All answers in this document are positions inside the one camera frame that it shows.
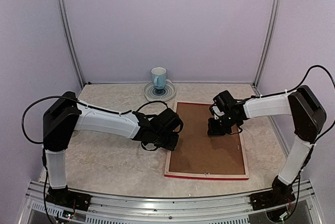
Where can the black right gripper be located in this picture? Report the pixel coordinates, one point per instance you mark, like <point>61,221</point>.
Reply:
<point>213,130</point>

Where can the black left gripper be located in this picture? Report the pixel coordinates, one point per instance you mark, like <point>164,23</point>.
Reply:
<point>172,145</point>

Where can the brown cardboard backing board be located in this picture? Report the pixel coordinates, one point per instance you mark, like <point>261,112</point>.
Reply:
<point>206,143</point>

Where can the red wooden picture frame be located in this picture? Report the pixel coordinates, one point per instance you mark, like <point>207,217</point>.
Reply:
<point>206,176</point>

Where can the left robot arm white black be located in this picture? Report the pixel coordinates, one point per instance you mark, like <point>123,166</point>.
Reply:
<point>69,114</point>

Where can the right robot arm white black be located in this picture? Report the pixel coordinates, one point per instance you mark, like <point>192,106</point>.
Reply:
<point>308,117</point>

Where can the striped ceramic plate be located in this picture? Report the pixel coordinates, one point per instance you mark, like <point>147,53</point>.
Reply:
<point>165,94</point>

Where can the light blue ceramic mug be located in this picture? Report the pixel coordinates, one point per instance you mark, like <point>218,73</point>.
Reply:
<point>159,77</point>

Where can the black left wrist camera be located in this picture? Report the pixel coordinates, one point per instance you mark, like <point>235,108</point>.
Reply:
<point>168,121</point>

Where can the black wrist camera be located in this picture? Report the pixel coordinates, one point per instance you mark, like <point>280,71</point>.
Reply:
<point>168,121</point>
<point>222,104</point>

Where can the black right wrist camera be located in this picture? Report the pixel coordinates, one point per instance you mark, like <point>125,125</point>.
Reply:
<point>222,104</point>

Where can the right aluminium corner post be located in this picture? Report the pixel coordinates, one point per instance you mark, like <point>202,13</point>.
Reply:
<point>267,42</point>

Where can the aluminium corner post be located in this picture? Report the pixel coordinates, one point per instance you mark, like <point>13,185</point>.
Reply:
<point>70,43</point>
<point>267,42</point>

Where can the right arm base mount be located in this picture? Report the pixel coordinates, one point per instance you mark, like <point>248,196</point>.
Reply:
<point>276,201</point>

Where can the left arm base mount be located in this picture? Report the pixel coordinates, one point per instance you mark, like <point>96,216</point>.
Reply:
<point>69,199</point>

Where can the aluminium front rail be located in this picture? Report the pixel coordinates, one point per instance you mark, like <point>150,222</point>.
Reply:
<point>107,208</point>

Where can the left aluminium corner post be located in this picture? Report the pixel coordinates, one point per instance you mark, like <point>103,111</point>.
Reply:
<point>70,43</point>

